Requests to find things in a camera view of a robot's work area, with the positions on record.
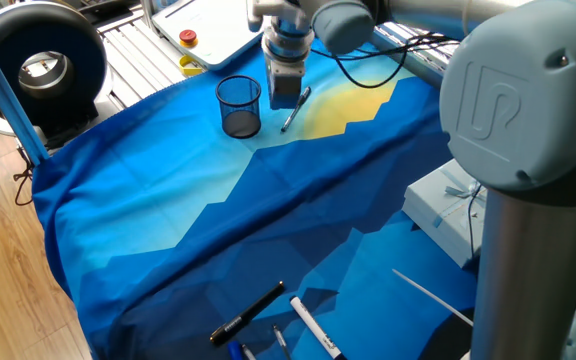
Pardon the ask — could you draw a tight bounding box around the light blue gift box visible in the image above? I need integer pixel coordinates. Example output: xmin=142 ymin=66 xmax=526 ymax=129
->
xmin=401 ymin=158 xmax=489 ymax=269

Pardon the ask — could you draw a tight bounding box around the black cable bundle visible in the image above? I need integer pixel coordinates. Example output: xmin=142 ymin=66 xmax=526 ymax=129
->
xmin=310 ymin=32 xmax=462 ymax=90

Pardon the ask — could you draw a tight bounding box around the blue frame post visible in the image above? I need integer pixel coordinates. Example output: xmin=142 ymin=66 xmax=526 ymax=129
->
xmin=0 ymin=14 xmax=50 ymax=166

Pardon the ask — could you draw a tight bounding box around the thin black cable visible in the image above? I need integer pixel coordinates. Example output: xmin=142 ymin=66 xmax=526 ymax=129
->
xmin=466 ymin=182 xmax=484 ymax=261

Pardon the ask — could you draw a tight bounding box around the white marker black cap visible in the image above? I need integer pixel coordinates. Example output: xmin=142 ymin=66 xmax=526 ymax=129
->
xmin=289 ymin=295 xmax=348 ymax=360

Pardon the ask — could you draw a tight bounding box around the grey Schunk gripper body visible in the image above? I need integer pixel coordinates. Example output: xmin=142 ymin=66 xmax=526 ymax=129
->
xmin=266 ymin=57 xmax=307 ymax=111

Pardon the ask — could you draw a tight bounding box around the yellow plastic hook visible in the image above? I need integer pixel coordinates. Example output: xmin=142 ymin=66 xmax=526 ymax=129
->
xmin=177 ymin=53 xmax=205 ymax=77

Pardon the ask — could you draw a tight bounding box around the black and silver gel pen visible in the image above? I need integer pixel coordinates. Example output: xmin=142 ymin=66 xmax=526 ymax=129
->
xmin=280 ymin=86 xmax=313 ymax=134

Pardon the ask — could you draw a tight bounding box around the aluminium table rail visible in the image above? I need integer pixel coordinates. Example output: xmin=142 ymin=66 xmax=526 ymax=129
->
xmin=370 ymin=22 xmax=462 ymax=89

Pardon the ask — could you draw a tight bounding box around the long black pen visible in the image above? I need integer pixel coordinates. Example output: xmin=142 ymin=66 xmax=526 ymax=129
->
xmin=209 ymin=280 xmax=287 ymax=348

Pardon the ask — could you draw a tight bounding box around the white teach pendant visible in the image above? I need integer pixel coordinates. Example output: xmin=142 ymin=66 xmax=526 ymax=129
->
xmin=151 ymin=0 xmax=268 ymax=71

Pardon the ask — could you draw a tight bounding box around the black mesh pen holder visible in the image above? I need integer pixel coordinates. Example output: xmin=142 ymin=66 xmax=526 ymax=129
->
xmin=215 ymin=74 xmax=263 ymax=140

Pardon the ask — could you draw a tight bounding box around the thin white cable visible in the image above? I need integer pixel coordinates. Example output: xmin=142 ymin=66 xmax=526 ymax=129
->
xmin=391 ymin=268 xmax=475 ymax=328

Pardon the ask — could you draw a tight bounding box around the black floor cable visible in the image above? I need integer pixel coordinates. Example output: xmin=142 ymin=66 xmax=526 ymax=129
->
xmin=12 ymin=142 xmax=37 ymax=207

